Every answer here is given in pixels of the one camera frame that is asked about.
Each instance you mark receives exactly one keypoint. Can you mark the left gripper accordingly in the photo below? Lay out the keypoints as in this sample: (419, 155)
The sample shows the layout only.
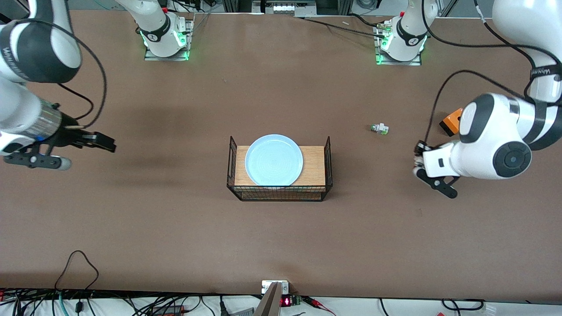
(420, 147)

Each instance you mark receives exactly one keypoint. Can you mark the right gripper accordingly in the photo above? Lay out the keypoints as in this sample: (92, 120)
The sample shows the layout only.
(70, 135)

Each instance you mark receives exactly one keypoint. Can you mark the light blue round plate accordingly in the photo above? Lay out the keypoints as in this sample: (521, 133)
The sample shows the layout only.
(274, 160)

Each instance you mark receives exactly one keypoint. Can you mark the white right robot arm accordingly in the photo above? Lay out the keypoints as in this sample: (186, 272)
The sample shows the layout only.
(26, 44)

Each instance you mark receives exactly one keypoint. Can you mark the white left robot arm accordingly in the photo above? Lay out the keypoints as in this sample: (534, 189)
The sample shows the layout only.
(491, 145)

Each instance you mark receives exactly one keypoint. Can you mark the orange button box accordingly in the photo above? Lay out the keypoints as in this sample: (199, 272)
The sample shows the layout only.
(451, 123)

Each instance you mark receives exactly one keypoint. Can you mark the red black test lead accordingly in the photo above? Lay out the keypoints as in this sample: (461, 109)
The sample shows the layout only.
(318, 303)

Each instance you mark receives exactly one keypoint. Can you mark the red digit display module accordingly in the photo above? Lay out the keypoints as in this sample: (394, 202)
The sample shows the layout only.
(287, 301)

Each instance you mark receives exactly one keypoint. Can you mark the green push button switch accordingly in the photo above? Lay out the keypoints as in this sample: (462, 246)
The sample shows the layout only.
(380, 128)

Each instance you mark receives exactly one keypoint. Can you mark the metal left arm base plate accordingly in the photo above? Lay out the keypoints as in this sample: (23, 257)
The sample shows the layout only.
(401, 62)

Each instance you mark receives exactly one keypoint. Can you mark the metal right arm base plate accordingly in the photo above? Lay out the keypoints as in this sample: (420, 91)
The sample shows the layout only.
(169, 57)

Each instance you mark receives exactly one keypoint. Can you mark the white mount box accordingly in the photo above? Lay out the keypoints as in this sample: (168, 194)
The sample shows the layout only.
(268, 286)

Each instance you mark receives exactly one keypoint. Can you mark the aluminium frame with white device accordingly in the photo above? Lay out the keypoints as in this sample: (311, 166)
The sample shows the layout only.
(285, 6)

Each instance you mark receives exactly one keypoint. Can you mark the grey angled post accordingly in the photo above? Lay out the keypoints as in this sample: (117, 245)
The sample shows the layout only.
(268, 303)

